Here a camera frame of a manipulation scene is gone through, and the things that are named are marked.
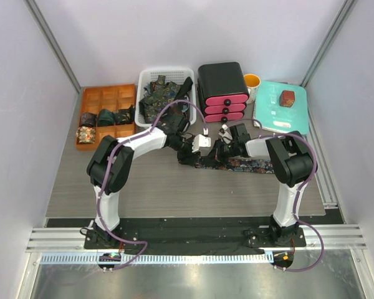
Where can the green paisley tie in basket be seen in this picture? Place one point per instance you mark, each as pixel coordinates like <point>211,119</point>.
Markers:
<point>157,94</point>

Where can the dark red patterned tie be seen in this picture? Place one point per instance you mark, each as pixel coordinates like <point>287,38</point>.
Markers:
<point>181,109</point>

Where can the red brown small box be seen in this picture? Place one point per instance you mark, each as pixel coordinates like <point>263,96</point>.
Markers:
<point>287,98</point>

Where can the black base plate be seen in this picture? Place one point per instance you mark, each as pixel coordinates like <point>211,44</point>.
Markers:
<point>194,236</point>

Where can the teal book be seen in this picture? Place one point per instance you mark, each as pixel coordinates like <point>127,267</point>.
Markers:
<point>276,118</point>

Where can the rolled dark green tie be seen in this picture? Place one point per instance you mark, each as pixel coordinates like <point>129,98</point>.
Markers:
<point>105,118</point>

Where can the rolled brown patterned tie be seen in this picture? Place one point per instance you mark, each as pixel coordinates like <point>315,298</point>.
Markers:
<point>88,119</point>

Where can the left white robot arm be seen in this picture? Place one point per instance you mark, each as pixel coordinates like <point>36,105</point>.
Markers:
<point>110,166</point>

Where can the rolled black dotted tie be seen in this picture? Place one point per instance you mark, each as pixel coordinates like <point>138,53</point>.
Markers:
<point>124,116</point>

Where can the aluminium frame rail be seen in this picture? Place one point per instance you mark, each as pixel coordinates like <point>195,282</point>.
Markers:
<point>335,237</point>

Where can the white plastic mesh basket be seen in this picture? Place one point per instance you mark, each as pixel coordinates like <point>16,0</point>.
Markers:
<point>175,74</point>

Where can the navy floral silk tie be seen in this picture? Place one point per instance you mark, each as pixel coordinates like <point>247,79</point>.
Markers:
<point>245,166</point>

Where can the rolled cream floral tie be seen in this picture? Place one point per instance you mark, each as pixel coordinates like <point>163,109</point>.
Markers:
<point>85,135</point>

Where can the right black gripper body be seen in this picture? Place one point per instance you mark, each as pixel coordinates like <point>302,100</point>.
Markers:
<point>228,150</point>

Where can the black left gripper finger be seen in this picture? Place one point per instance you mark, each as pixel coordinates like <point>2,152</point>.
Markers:
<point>184,159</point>
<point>196,161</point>

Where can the white slotted cable duct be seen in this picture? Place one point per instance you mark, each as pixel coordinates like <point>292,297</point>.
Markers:
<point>109,258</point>

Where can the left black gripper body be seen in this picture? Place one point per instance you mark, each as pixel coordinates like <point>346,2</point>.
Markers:
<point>182,145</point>

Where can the orange wooden divided tray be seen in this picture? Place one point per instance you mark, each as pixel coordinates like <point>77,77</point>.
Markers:
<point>112,98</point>

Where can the black tie in basket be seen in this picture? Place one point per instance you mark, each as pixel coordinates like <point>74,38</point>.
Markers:
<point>184,90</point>

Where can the black pink drawer organizer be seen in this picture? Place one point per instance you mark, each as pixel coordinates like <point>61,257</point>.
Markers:
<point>222,92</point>

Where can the white mug yellow inside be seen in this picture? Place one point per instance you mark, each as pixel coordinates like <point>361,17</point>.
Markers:
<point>252,83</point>

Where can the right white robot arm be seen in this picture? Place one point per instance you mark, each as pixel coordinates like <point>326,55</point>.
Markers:
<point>287,155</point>

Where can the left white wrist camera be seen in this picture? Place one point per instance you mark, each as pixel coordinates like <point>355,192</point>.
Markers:
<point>201,143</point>

